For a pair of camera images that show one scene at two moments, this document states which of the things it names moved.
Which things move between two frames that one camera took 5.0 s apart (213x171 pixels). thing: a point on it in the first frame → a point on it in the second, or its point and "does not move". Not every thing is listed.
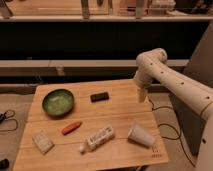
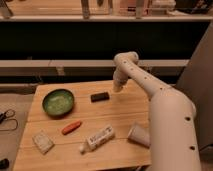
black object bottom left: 4,164 does not move
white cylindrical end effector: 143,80 → 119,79
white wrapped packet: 44,144 does not move
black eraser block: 99,97 does not move
